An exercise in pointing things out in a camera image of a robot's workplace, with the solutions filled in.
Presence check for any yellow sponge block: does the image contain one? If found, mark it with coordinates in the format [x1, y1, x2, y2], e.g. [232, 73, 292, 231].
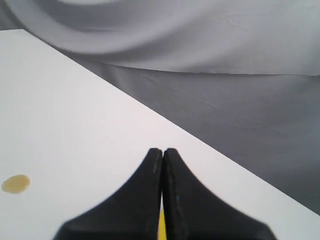
[157, 209, 167, 240]

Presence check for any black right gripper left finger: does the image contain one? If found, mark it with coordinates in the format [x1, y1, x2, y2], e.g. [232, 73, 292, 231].
[54, 148, 163, 240]

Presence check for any grey backdrop cloth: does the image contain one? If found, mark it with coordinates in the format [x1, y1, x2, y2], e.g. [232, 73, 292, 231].
[0, 0, 320, 213]

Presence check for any orange liquid spill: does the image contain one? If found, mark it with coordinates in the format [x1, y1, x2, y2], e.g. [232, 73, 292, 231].
[1, 174, 31, 194]

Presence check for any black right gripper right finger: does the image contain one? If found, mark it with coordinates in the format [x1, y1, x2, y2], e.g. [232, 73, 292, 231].
[162, 148, 276, 240]

